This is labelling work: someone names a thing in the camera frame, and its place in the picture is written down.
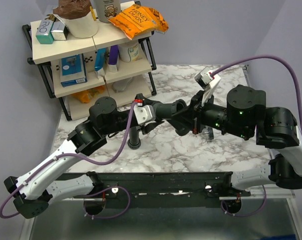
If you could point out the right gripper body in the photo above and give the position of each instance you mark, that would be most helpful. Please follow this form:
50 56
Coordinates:
197 101

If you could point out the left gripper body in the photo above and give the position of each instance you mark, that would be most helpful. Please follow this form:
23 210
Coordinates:
144 130

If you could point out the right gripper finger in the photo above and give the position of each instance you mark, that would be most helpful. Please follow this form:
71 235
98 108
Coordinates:
183 111
182 125

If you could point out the grey tee pipe fitting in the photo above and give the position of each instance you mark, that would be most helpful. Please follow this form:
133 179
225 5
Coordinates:
166 111

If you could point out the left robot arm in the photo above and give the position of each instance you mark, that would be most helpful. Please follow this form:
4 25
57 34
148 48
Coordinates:
33 192

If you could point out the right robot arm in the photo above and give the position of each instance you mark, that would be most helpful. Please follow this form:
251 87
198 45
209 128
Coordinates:
246 115

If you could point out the grey white item lower shelf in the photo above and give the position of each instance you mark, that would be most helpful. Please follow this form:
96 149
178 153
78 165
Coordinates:
121 85

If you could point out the orange snack bag lower shelf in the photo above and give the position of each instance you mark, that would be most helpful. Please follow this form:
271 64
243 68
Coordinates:
86 96

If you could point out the purple white tube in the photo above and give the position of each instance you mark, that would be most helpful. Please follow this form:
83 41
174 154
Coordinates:
113 61

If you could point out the white yellow cup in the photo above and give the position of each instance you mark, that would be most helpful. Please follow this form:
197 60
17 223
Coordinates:
129 51

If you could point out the blue white tube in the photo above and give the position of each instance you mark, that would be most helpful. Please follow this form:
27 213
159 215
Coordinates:
100 62

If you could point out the beige black shelf rack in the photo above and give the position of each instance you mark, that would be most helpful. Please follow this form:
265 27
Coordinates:
47 58

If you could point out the blue razor box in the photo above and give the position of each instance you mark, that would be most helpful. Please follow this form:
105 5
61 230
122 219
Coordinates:
72 70

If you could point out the orange honey dijon chip bag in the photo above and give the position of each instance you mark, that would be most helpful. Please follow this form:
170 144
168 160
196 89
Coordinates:
137 20

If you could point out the white skull cup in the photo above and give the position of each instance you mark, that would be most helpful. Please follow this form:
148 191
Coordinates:
107 9

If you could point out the silver white box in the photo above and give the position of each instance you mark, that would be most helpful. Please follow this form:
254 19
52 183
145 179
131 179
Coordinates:
59 31

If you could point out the teal white box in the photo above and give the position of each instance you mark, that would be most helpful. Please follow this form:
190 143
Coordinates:
43 34

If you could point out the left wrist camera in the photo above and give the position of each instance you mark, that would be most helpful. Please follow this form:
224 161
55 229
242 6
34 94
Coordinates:
144 114

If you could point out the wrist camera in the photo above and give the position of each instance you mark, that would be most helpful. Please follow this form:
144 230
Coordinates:
208 83
144 114

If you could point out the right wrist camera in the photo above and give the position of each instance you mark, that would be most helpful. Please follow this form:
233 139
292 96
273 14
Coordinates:
208 83

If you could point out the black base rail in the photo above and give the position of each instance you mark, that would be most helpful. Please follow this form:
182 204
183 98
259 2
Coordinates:
164 190

